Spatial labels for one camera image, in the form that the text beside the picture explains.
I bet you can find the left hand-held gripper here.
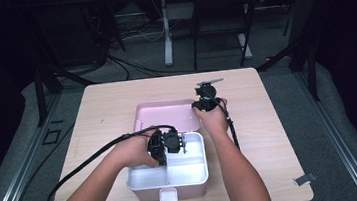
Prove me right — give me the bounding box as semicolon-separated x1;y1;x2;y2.
146;126;190;169

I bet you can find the pink storage box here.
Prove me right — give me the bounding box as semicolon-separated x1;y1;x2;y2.
118;96;212;201

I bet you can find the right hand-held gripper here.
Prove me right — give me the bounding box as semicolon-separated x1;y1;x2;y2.
190;77;228;114

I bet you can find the aluminium rail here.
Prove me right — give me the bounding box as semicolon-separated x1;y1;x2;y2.
0;92;72;201
293;63;357;201

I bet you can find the black metal stand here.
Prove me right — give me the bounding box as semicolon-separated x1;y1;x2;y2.
25;8;102;128
254;32;321;108

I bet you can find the hand-held gripper cable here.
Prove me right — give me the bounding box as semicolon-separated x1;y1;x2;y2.
202;85;242;154
38;123;184;201

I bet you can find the right hand-held gripper cable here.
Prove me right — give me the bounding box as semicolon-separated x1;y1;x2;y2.
202;85;242;154

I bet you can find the person's left hand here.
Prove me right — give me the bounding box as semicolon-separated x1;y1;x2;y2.
104;126;161;173

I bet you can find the white desk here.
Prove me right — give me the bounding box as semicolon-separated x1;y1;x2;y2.
139;0;297;70

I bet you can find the left hand-held gripper cable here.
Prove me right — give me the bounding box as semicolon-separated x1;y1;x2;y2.
38;123;184;201

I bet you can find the white compartment tray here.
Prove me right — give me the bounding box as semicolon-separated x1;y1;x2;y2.
122;130;210;193

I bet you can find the person's right hand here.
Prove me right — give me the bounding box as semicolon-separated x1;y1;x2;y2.
193;96;233;141

